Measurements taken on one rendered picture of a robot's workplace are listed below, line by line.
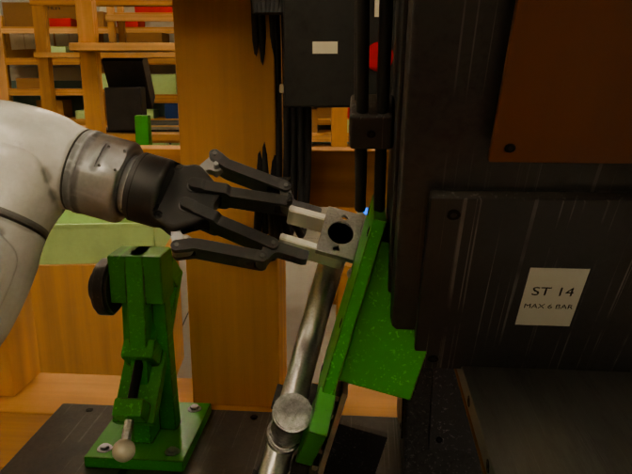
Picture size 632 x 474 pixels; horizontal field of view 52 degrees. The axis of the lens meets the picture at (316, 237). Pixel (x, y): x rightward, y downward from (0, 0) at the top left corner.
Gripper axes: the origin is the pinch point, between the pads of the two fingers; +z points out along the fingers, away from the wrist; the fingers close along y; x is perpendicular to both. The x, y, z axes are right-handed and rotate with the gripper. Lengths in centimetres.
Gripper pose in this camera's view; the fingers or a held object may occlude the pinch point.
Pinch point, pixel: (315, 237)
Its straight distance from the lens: 68.8
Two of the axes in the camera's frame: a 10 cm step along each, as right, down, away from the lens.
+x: -1.2, 4.7, 8.8
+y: 2.5, -8.4, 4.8
